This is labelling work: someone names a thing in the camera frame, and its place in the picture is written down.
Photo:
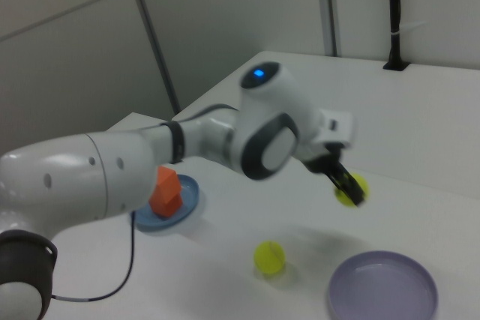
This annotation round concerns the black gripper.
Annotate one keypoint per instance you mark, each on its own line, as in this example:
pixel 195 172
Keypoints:
pixel 324 159

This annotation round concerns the yellow tennis ball black print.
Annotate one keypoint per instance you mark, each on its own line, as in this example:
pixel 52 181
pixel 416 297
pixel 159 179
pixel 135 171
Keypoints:
pixel 362 184

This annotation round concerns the orange foam cube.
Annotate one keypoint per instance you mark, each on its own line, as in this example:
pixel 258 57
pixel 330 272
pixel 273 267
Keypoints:
pixel 172 208
pixel 168 183

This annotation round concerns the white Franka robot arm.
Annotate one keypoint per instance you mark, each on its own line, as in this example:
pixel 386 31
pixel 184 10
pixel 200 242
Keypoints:
pixel 75 177

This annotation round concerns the purple plastic plate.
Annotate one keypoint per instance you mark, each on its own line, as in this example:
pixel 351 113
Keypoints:
pixel 382 290

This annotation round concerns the blue plastic plate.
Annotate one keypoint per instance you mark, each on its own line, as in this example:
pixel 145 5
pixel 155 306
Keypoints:
pixel 188 200

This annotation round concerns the black camera stand pole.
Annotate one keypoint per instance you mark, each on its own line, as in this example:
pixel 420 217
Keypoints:
pixel 393 16

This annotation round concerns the grey partition post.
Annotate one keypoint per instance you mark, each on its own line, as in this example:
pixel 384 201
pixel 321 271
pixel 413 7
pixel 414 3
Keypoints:
pixel 332 9

